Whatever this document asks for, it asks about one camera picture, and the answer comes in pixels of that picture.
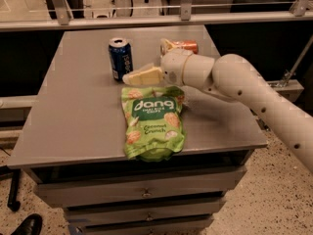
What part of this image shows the metal railing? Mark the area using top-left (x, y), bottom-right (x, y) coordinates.
top-left (0, 0), bottom-right (313, 31)

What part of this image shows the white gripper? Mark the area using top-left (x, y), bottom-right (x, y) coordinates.
top-left (122, 38), bottom-right (193, 86)

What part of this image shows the grey drawer cabinet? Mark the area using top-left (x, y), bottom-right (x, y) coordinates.
top-left (9, 30), bottom-right (266, 235)

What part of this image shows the green dang chips bag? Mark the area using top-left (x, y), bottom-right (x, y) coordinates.
top-left (121, 86), bottom-right (185, 162)

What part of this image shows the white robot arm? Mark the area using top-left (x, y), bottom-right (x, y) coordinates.
top-left (122, 48), bottom-right (313, 172)

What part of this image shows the black shoe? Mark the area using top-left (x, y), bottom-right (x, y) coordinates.
top-left (11, 213), bottom-right (43, 235)

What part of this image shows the black chair leg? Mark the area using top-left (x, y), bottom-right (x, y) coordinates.
top-left (7, 170), bottom-right (21, 212)

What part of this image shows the orange soda can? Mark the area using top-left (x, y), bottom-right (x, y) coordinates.
top-left (166, 40), bottom-right (199, 54)

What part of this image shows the blue pepsi can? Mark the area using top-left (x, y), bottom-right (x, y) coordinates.
top-left (109, 37), bottom-right (133, 81)

